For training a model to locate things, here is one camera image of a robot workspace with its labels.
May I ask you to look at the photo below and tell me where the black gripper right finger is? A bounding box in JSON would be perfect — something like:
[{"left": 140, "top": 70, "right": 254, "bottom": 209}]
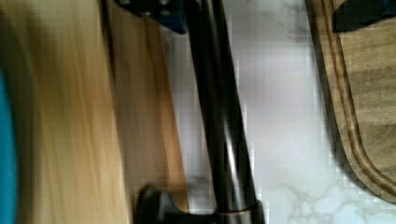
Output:
[{"left": 332, "top": 0, "right": 396, "bottom": 33}]

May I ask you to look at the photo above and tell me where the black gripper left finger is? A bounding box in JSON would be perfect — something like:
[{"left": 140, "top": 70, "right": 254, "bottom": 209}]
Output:
[{"left": 114, "top": 0, "right": 187, "bottom": 35}]

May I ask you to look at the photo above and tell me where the bamboo drawer front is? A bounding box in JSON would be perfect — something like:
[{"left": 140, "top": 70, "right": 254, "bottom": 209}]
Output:
[{"left": 105, "top": 0, "right": 189, "bottom": 211}]

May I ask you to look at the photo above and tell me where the bamboo drawer cabinet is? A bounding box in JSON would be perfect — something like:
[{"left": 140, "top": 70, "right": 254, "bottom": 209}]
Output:
[{"left": 1, "top": 0, "right": 129, "bottom": 224}]

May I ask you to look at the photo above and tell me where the dark wooden cutting board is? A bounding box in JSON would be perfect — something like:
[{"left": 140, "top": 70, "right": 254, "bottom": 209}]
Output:
[{"left": 304, "top": 0, "right": 396, "bottom": 203}]

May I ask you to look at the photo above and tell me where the blue round plate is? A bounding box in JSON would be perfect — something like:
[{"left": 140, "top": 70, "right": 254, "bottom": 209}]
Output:
[{"left": 0, "top": 74, "right": 18, "bottom": 224}]

